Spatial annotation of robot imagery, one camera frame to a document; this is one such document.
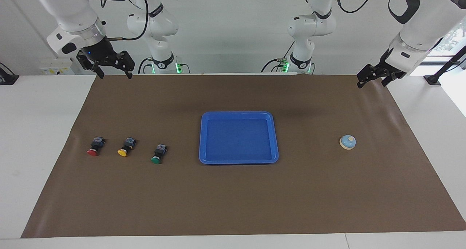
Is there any yellow push button switch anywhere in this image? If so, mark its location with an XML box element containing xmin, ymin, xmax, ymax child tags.
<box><xmin>117</xmin><ymin>137</ymin><xmax>137</xmax><ymax>158</ymax></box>

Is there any light blue desk bell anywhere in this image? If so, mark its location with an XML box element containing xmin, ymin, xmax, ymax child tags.
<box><xmin>339</xmin><ymin>135</ymin><xmax>357</xmax><ymax>150</ymax></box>

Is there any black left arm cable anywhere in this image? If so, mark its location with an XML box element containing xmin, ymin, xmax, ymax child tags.
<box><xmin>333</xmin><ymin>0</ymin><xmax>379</xmax><ymax>14</ymax></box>

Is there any white wall socket box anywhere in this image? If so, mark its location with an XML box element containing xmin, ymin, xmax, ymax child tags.
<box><xmin>39</xmin><ymin>58</ymin><xmax>75</xmax><ymax>75</ymax></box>

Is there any window with greenery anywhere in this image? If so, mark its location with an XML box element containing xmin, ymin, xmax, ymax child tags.
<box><xmin>426</xmin><ymin>18</ymin><xmax>466</xmax><ymax>66</ymax></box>

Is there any black table clamp mount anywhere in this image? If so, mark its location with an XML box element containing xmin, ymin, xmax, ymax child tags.
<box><xmin>0</xmin><ymin>62</ymin><xmax>19</xmax><ymax>86</ymax></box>

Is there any brown table mat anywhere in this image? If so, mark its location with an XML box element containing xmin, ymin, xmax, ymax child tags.
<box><xmin>21</xmin><ymin>74</ymin><xmax>466</xmax><ymax>238</ymax></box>

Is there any red push button switch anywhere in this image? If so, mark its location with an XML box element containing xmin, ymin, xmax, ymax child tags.
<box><xmin>87</xmin><ymin>137</ymin><xmax>106</xmax><ymax>157</ymax></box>

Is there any blue plastic tray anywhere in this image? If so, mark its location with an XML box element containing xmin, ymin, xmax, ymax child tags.
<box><xmin>199</xmin><ymin>111</ymin><xmax>279</xmax><ymax>165</ymax></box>

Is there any green push button switch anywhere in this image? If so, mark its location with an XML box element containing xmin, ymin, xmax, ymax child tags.
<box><xmin>151</xmin><ymin>144</ymin><xmax>167</xmax><ymax>165</ymax></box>

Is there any black angled stand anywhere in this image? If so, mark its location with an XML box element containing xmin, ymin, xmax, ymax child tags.
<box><xmin>423</xmin><ymin>45</ymin><xmax>466</xmax><ymax>86</ymax></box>

